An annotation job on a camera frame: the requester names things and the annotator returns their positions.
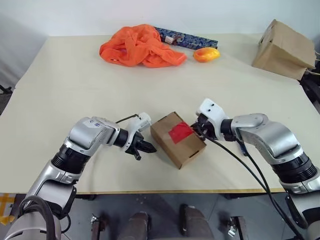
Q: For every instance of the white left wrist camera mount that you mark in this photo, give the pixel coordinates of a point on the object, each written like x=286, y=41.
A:
x=142, y=120

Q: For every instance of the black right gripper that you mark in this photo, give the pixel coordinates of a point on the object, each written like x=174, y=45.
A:
x=206, y=126

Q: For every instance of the black stand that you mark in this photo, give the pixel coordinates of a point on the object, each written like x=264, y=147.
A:
x=5, y=89

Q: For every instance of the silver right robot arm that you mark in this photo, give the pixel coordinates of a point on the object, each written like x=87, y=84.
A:
x=275, y=135

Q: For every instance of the brown paper bag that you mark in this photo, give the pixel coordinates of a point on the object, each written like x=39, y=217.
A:
x=282, y=52

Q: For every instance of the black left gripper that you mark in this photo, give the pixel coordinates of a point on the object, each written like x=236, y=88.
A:
x=135, y=146

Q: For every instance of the metal floor clamp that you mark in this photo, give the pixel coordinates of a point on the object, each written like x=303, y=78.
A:
x=98, y=228
x=237, y=228

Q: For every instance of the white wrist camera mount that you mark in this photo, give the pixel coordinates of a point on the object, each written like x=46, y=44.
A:
x=212, y=110
x=142, y=120

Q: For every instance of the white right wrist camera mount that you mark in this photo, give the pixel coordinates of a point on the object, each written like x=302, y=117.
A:
x=212, y=110

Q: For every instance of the orange yellow mango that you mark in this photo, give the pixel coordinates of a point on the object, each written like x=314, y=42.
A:
x=206, y=55

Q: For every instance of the long blue patterned box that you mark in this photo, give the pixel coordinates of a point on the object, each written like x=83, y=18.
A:
x=200, y=41

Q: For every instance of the crumpled orange cloth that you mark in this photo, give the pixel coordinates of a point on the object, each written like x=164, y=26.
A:
x=140, y=47

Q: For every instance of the cardboard box with red tape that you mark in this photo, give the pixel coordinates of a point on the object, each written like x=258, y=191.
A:
x=180, y=150

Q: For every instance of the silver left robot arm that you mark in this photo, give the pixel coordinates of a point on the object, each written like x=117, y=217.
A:
x=85, y=135

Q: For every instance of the dark rounded shape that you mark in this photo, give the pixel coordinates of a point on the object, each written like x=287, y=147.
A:
x=197, y=225
x=138, y=226

